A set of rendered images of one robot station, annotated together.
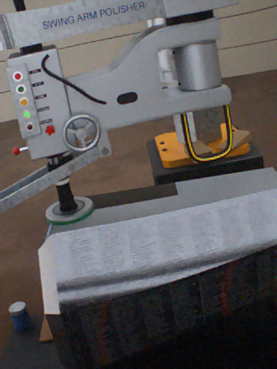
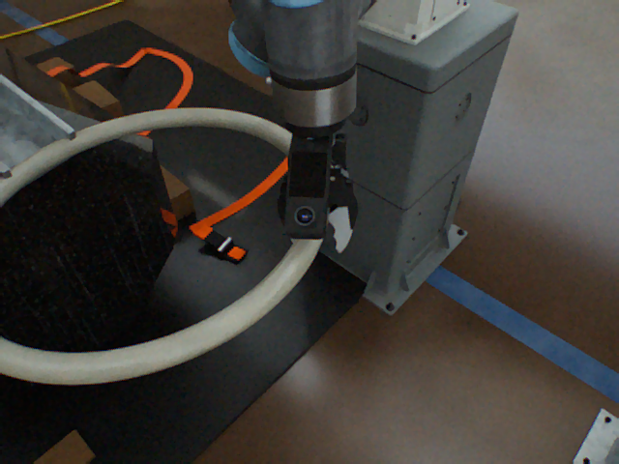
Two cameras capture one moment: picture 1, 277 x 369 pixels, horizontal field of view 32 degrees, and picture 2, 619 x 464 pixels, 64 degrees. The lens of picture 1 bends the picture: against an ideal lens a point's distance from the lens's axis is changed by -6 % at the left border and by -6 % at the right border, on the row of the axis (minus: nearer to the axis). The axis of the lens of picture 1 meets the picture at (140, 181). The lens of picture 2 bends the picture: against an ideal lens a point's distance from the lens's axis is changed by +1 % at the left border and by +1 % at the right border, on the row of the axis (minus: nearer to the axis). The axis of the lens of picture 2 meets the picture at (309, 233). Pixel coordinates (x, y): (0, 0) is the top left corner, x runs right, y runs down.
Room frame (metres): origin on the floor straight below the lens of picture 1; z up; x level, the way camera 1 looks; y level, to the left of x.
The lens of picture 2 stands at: (2.06, 1.43, 1.38)
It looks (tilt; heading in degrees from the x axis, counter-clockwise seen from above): 48 degrees down; 222
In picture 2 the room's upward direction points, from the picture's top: straight up
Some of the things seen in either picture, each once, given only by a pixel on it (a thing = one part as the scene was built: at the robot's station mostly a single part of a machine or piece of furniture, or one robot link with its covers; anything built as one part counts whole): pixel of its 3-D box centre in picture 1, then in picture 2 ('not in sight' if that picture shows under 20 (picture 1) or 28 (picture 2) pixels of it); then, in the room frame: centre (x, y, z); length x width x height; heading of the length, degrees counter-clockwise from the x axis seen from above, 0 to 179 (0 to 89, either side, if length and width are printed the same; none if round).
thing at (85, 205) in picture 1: (68, 208); not in sight; (1.96, 0.32, 0.84); 0.21 x 0.21 x 0.01
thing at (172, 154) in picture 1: (200, 142); not in sight; (2.69, -0.38, 0.76); 0.49 x 0.49 x 0.05; 89
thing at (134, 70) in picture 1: (138, 85); not in sight; (2.00, -0.07, 1.30); 0.74 x 0.23 x 0.49; 98
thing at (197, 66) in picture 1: (196, 63); not in sight; (2.05, -0.33, 1.34); 0.19 x 0.19 x 0.20
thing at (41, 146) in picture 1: (63, 98); not in sight; (1.97, 0.24, 1.32); 0.36 x 0.22 x 0.45; 98
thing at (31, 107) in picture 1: (24, 100); not in sight; (1.83, 0.38, 1.37); 0.08 x 0.03 x 0.28; 98
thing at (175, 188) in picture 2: not in sight; (158, 188); (1.40, 0.03, 0.07); 0.30 x 0.12 x 0.12; 87
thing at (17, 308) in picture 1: (20, 315); not in sight; (2.30, 0.84, 0.08); 0.10 x 0.10 x 0.13
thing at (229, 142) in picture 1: (208, 127); not in sight; (2.04, -0.33, 1.05); 0.23 x 0.03 x 0.32; 98
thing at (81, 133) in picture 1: (80, 131); not in sight; (1.85, 0.19, 1.20); 0.15 x 0.10 x 0.15; 98
